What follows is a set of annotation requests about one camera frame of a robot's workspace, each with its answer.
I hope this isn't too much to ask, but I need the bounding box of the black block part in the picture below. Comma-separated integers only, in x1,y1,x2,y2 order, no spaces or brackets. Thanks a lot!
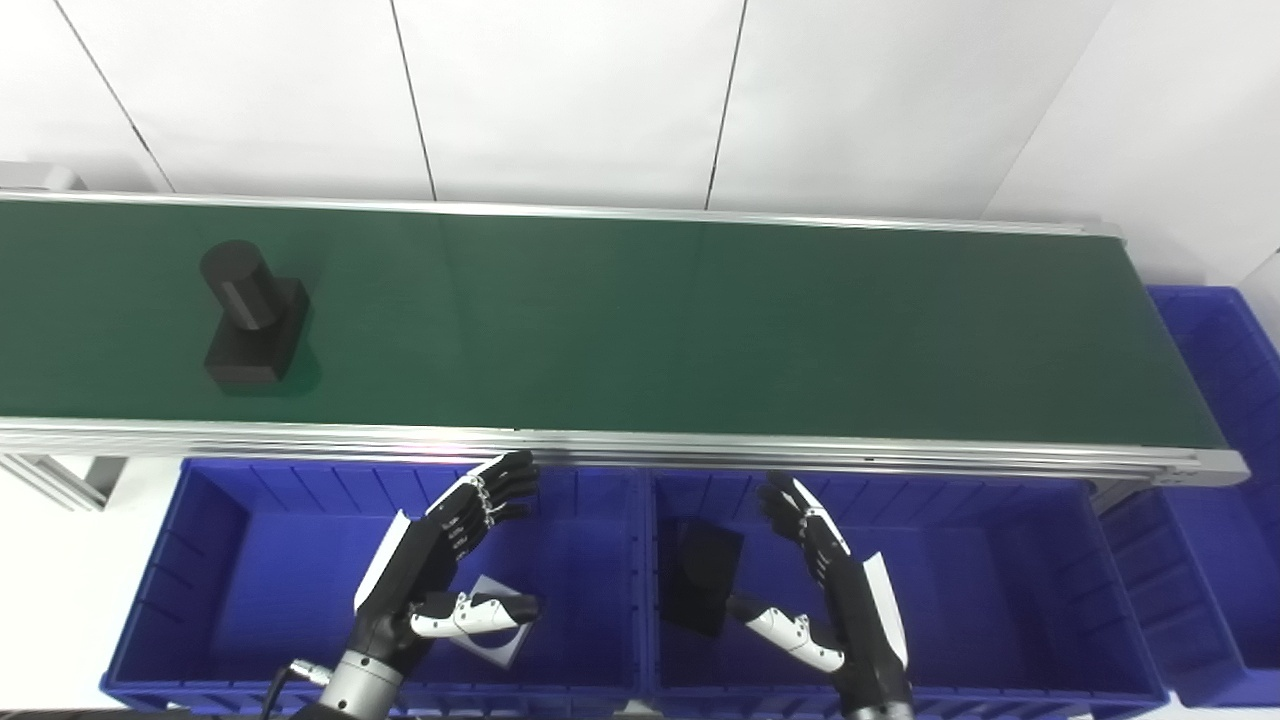
660,518,745,638

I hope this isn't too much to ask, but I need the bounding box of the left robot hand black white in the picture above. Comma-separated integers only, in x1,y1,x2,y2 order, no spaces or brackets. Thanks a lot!
353,450,542,676

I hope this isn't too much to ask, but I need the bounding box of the grey square plate part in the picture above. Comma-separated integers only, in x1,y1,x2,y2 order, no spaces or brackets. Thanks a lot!
447,575,541,669

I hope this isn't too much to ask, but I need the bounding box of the green conveyor belt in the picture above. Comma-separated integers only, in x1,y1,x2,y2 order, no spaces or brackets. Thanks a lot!
0,197,1229,451
0,188,1251,489

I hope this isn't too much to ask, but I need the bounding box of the black cylinder-on-block part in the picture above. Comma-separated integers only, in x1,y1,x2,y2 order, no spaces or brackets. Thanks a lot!
199,240,311,389

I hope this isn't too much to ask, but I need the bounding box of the grey conveyor motor housing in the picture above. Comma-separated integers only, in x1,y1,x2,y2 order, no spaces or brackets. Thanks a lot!
0,162,86,193

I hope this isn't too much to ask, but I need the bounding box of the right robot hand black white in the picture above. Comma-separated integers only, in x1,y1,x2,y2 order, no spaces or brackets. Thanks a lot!
727,472,913,716

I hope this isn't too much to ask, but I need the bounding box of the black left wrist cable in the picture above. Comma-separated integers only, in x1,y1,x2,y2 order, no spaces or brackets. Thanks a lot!
262,660,331,720

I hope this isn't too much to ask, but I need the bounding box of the blue plastic bin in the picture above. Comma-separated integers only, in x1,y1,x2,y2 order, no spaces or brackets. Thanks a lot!
1100,286,1280,707
645,468,1171,720
100,458,651,717

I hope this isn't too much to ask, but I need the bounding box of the aluminium conveyor support leg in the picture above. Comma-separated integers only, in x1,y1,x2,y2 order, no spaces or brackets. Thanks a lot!
0,455,129,513

